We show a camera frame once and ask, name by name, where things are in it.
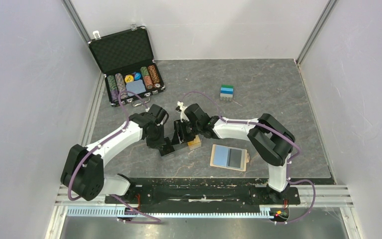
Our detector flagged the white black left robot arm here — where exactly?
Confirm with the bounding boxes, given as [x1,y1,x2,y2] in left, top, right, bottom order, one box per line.
[60,104,169,203]

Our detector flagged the blue green block stack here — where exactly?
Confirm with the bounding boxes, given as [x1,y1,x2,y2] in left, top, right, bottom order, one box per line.
[220,85,234,101]

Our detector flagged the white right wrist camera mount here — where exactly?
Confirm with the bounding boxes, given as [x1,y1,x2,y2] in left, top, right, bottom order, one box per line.
[175,101,189,121]

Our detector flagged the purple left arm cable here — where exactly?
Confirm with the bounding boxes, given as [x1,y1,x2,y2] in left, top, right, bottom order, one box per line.
[67,91,164,225]

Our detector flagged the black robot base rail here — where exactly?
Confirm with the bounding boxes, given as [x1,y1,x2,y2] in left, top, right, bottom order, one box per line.
[120,178,301,213]

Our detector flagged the black VIP credit card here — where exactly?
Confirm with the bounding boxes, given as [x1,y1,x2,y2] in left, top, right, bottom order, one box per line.
[226,148,247,170]

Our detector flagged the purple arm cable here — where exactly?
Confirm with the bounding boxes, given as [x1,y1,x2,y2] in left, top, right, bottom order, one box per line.
[67,91,164,225]
[181,91,316,226]

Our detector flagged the clear acrylic card tray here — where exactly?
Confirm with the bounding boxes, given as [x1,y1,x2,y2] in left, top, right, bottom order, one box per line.
[162,141,192,158]

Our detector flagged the black poker chip case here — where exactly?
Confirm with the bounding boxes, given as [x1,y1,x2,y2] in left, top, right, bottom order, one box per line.
[88,25,166,107]

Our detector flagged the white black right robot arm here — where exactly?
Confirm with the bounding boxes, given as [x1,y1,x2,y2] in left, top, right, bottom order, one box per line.
[175,102,300,203]

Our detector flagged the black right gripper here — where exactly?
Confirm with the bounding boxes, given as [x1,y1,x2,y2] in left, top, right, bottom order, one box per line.
[171,119,201,145]

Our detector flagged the white toothed cable rail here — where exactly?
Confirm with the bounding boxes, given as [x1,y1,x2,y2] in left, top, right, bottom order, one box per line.
[67,206,274,219]

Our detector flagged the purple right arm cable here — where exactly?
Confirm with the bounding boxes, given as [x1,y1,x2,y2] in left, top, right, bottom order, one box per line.
[181,91,316,226]

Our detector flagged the black VIP card stack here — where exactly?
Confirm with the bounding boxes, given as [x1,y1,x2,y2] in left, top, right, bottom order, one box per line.
[158,137,175,157]

